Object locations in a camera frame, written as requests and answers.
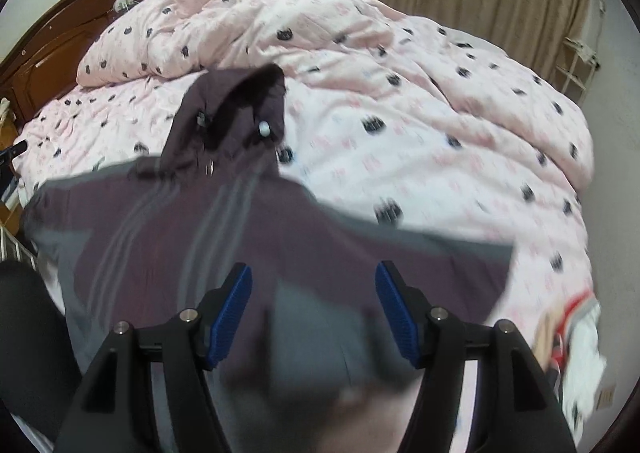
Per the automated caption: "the purple and grey hooded jacket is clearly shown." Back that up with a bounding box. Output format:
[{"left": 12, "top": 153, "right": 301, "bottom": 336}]
[{"left": 22, "top": 64, "right": 516, "bottom": 453}]

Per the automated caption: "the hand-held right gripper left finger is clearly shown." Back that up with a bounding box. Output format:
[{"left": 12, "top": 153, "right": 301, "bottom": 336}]
[{"left": 52, "top": 263, "right": 253, "bottom": 453}]

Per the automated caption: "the white wire rack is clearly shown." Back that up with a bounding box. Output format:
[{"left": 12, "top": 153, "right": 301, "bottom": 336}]
[
  {"left": 0, "top": 225, "right": 38, "bottom": 264},
  {"left": 555, "top": 35, "right": 601, "bottom": 104}
]

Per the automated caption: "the pink printed quilt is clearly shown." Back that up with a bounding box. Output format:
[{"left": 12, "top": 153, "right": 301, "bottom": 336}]
[{"left": 76, "top": 0, "right": 596, "bottom": 198}]

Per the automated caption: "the pink printed bed sheet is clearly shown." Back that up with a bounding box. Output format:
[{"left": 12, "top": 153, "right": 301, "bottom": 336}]
[{"left": 11, "top": 75, "right": 608, "bottom": 429}]

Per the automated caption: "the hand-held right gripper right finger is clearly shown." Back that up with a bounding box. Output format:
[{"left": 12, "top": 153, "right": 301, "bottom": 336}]
[{"left": 374, "top": 260, "right": 578, "bottom": 453}]

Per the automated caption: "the dark wooden headboard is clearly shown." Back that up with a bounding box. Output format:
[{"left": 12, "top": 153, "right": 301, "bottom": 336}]
[{"left": 0, "top": 0, "right": 201, "bottom": 134}]

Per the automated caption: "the red and white folded garment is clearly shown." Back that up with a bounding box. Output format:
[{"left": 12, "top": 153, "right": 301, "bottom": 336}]
[{"left": 535, "top": 290, "right": 608, "bottom": 429}]

